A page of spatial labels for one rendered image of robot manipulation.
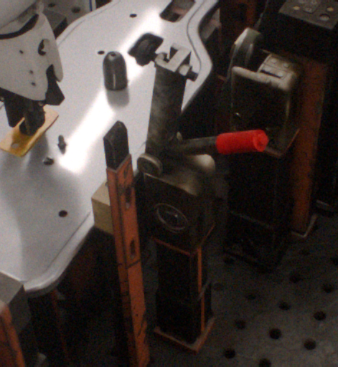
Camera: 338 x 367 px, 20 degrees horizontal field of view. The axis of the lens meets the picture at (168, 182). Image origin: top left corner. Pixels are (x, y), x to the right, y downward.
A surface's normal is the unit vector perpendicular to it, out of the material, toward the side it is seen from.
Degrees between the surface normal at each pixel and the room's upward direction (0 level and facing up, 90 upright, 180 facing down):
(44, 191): 0
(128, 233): 90
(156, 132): 90
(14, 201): 0
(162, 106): 90
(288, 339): 0
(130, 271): 90
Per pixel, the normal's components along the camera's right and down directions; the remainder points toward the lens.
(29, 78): -0.37, 0.73
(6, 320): 0.87, 0.36
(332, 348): -0.03, -0.65
